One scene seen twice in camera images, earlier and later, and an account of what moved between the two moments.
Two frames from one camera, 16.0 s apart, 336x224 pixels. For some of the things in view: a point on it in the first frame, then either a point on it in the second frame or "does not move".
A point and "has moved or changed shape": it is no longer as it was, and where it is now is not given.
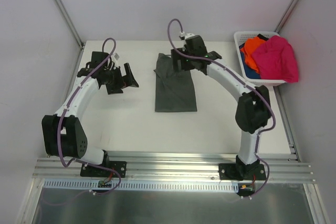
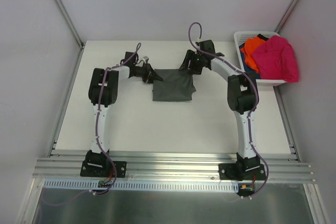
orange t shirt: x=250 y=44 does not move
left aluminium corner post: x=60 y=4 does not move
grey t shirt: x=174 y=90 has moved or changed shape
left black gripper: x=118 y=79 to x=147 y=72
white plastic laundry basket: x=240 y=38 does not move
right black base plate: x=237 y=171 does not move
